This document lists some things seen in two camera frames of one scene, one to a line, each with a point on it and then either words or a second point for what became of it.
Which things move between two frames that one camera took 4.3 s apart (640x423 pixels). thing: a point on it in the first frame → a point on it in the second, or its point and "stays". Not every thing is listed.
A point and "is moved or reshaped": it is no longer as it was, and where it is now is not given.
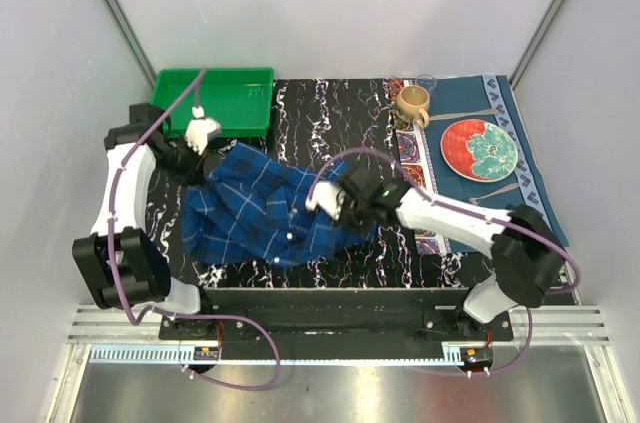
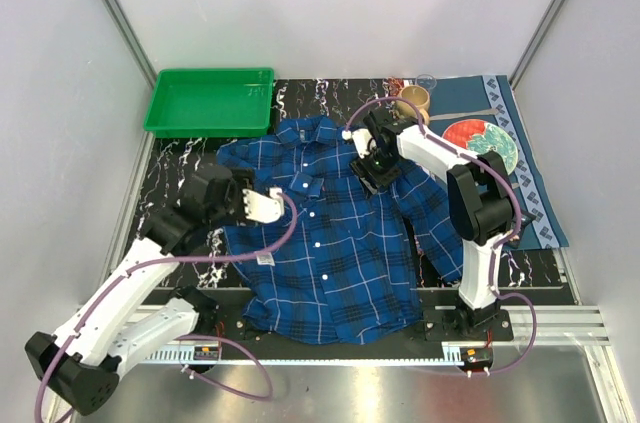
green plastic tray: [239, 100] stays
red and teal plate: [477, 150] stays
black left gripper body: [180, 160] → [233, 208]
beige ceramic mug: [412, 102] stays
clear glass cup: [427, 81] stays
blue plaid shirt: [250, 207] is moved or reshaped
